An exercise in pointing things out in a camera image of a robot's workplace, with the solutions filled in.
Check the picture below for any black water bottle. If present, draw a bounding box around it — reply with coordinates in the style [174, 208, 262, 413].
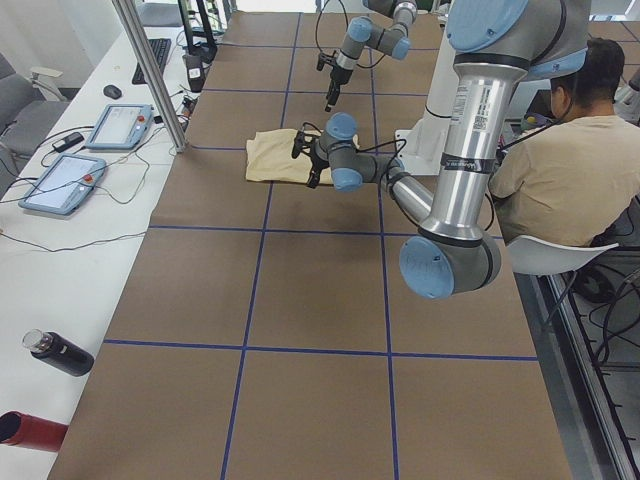
[22, 329, 94, 377]

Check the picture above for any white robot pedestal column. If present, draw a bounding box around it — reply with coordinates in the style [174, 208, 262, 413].
[395, 33, 459, 176]

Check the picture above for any black keyboard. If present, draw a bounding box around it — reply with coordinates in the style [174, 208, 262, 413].
[131, 37, 173, 85]

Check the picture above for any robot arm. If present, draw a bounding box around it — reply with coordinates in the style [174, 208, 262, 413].
[315, 1, 429, 112]
[292, 1, 591, 299]

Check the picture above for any near blue teach pendant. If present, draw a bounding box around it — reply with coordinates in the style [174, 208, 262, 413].
[18, 153, 107, 216]

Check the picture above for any red cylinder bottle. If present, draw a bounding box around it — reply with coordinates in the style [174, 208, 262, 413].
[1, 411, 68, 452]

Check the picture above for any black computer mouse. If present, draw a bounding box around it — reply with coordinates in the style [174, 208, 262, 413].
[103, 84, 122, 100]

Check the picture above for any blue teach pendant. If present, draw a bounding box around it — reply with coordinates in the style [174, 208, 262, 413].
[85, 104, 153, 151]
[18, 153, 107, 216]

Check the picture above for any grey office chair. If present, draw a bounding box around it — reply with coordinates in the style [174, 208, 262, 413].
[1, 55, 69, 196]

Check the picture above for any cream long-sleeve printed shirt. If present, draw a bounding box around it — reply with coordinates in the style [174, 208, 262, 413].
[245, 129, 312, 184]

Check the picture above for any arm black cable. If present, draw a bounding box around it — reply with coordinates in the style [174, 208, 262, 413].
[299, 121, 496, 231]
[313, 0, 351, 56]

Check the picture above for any brown table cover mat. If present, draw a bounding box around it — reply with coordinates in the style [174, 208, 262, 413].
[50, 13, 571, 479]

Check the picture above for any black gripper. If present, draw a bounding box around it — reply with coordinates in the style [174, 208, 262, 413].
[325, 65, 351, 111]
[306, 150, 330, 189]

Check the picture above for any person in beige shirt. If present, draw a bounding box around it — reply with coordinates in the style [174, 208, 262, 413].
[489, 38, 639, 247]

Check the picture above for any far blue teach pendant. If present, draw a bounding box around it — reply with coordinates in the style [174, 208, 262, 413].
[85, 104, 153, 151]

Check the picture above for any white plastic chair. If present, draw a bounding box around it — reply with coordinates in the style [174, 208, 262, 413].
[507, 235, 619, 275]

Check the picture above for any aluminium frame post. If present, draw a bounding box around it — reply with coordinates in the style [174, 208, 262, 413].
[112, 0, 187, 153]

